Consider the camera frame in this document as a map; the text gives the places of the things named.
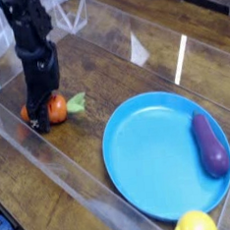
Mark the purple toy eggplant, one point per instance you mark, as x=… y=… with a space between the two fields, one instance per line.
x=214 y=157

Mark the clear acrylic enclosure wall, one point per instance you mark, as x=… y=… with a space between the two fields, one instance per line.
x=110 y=50

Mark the orange toy carrot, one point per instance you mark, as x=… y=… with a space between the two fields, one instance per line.
x=59 y=107

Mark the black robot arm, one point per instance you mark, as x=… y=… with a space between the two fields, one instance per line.
x=31 y=24

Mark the yellow toy fruit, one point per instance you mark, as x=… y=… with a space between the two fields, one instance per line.
x=195 y=220

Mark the blue round plate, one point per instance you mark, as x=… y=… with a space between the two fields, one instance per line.
x=153 y=159

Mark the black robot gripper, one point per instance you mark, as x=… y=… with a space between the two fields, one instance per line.
x=42 y=77

